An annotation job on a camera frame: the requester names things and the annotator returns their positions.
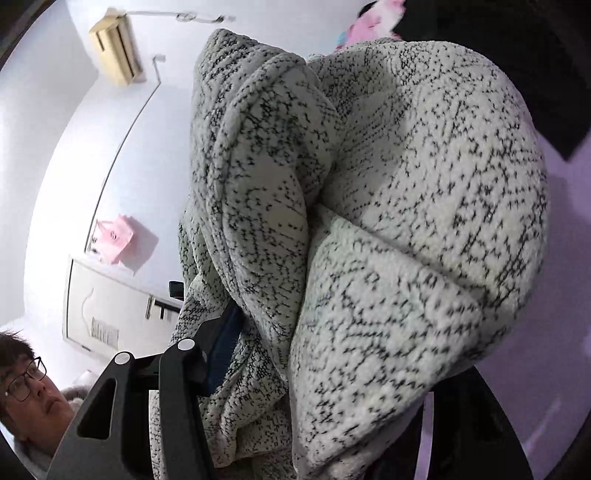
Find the pink floral quilt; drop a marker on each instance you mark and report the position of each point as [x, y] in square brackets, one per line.
[369, 25]

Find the pink bag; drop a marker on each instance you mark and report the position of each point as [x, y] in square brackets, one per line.
[115, 237]

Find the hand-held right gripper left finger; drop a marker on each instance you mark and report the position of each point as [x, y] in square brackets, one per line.
[226, 341]

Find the black jacket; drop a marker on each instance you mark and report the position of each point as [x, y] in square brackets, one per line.
[508, 60]

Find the purple bed sheet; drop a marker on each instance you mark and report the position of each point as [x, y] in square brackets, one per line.
[568, 277]

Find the person's head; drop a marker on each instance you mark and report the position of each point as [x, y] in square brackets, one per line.
[27, 387]

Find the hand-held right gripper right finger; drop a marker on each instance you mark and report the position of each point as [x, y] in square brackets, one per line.
[466, 429]

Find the beige wall air conditioner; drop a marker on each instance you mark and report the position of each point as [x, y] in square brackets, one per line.
[115, 46]

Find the white door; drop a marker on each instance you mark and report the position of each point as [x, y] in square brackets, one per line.
[106, 304]

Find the grey knit jacket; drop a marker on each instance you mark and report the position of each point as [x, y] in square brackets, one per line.
[392, 230]

